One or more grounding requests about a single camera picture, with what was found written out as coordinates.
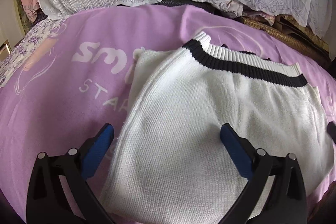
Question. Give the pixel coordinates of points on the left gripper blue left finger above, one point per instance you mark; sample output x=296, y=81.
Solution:
x=46, y=201

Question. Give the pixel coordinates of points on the pile of clothes under lace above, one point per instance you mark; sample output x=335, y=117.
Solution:
x=231, y=9

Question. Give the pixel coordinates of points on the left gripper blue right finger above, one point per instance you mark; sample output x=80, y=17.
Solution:
x=286, y=201

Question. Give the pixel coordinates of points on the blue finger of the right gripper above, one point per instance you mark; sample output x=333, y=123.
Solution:
x=331, y=130

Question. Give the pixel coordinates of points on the white black-trimmed knit sweater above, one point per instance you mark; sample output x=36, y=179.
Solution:
x=169, y=165

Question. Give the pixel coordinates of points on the purple smile print blanket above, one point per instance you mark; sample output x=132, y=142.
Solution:
x=79, y=78

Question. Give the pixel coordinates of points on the woven bamboo mat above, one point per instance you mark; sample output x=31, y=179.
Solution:
x=293, y=37

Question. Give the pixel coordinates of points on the purple floral bed sheet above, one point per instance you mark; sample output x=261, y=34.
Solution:
x=26, y=47

